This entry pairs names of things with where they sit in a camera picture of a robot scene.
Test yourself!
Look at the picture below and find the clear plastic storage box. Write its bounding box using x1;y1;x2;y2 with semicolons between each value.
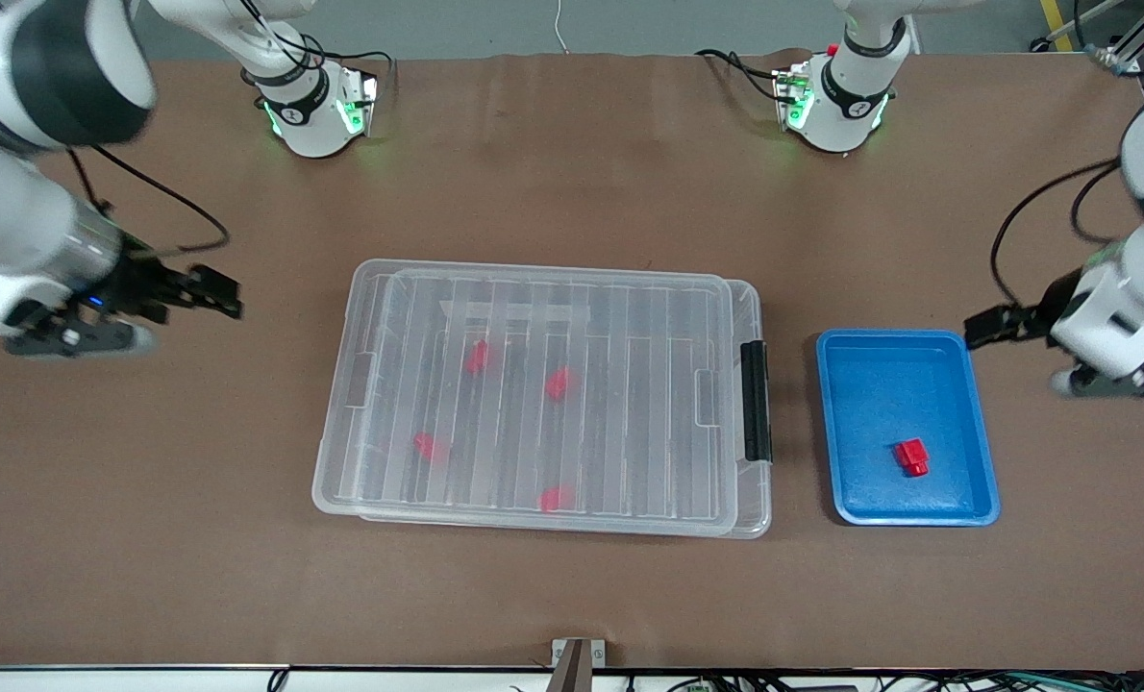
312;258;738;531
341;269;773;539

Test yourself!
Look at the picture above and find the blue plastic tray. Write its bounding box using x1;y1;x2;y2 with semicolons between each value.
815;329;1002;528

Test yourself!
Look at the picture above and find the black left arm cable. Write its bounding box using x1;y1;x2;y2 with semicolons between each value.
990;159;1126;313
1070;168;1126;246

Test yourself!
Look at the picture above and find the black box latch handle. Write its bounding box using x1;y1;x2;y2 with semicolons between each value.
740;339;773;464

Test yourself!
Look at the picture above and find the black right base cable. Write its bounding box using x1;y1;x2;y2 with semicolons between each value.
236;0;395;89

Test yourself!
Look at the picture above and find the black base cable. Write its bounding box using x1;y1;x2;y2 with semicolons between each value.
695;48;794;103
236;0;395;89

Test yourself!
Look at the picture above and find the aluminium profile frame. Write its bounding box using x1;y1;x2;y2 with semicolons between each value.
1086;0;1144;76

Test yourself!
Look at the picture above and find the black left base cable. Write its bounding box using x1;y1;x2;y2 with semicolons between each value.
695;48;794;103

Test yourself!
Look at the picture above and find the grey metal bracket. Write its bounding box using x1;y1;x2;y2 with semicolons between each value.
551;638;608;692

